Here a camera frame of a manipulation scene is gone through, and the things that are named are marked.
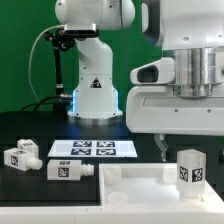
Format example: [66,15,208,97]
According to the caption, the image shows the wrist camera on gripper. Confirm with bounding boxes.
[130,57,175,85]

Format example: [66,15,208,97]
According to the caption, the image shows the white square tabletop part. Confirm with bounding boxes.
[99,163,224,213]

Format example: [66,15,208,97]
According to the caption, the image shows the white L-shaped fence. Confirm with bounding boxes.
[0,166,224,224]

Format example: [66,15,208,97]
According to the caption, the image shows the black cables at base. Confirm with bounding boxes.
[20,94,73,112]

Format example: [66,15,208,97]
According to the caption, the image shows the white paper with tags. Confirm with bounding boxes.
[48,140,137,158]

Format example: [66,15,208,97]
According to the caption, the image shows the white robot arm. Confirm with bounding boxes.
[55,0,224,150]

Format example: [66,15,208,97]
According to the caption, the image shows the white camera cable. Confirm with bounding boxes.
[27,23,65,104]

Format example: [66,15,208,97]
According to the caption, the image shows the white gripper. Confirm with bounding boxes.
[126,84,224,162]

